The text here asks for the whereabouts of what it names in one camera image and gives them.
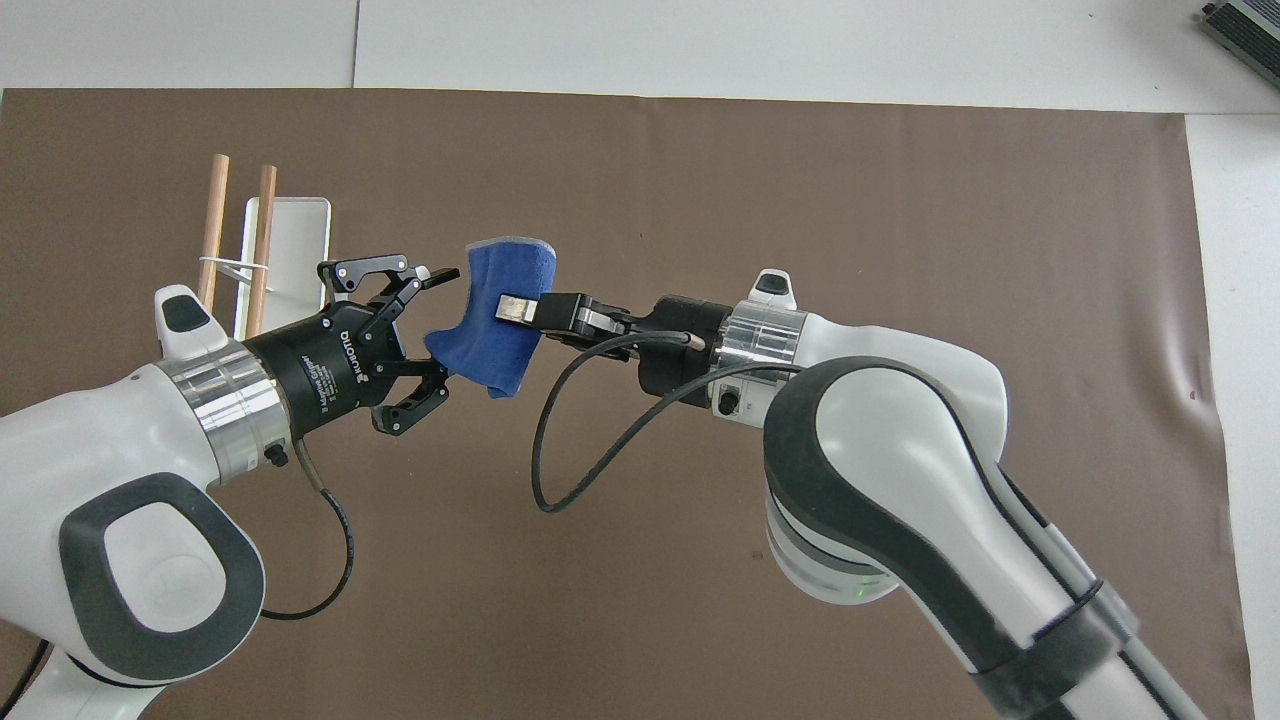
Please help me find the white rack base plate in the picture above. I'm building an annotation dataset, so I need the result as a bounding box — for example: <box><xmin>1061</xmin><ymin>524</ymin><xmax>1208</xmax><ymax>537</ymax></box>
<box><xmin>232</xmin><ymin>196</ymin><xmax>333</xmax><ymax>342</ymax></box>

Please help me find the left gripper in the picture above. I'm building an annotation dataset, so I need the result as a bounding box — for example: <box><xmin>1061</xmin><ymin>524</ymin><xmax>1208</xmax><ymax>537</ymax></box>
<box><xmin>243</xmin><ymin>254</ymin><xmax>462</xmax><ymax>439</ymax></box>

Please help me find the grey metal device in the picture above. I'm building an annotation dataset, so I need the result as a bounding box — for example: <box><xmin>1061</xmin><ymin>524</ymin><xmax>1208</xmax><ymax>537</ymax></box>
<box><xmin>1200</xmin><ymin>0</ymin><xmax>1280</xmax><ymax>62</ymax></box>

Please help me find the wooden rack post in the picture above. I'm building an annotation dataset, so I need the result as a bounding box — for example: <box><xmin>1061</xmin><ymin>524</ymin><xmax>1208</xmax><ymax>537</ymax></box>
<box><xmin>244</xmin><ymin>165</ymin><xmax>280</xmax><ymax>341</ymax></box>
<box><xmin>196</xmin><ymin>153</ymin><xmax>232</xmax><ymax>312</ymax></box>

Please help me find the blue towel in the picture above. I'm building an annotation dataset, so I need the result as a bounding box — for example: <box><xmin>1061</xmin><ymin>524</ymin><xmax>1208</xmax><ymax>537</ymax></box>
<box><xmin>423</xmin><ymin>236</ymin><xmax>561</xmax><ymax>400</ymax></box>

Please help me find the black cable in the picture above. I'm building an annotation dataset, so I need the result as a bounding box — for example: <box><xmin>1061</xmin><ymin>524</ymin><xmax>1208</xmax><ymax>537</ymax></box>
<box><xmin>0</xmin><ymin>437</ymin><xmax>357</xmax><ymax>716</ymax></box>
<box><xmin>531</xmin><ymin>330</ymin><xmax>807</xmax><ymax>515</ymax></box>

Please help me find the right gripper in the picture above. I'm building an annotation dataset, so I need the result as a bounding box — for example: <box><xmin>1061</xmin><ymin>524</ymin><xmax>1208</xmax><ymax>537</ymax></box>
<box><xmin>611</xmin><ymin>294</ymin><xmax>735</xmax><ymax>403</ymax></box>

